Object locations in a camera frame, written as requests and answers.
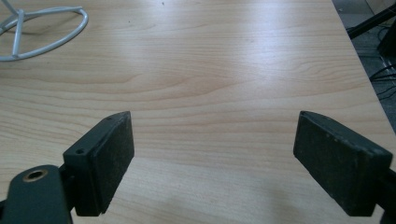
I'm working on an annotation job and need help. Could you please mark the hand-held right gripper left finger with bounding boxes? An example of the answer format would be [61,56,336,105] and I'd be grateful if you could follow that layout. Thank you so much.
[63,110,135,217]

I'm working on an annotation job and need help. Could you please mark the black stand leg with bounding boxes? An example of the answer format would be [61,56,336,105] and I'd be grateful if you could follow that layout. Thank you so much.
[346,10,396,40]

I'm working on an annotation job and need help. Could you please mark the black floor cables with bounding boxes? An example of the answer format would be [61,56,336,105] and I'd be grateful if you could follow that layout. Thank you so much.
[369,60,396,102]

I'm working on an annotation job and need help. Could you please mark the white wire display rack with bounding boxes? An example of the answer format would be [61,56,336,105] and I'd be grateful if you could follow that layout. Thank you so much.
[0,0,90,63]

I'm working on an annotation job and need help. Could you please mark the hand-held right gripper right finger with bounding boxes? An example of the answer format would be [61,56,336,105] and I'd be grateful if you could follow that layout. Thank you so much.
[292,110,394,217]

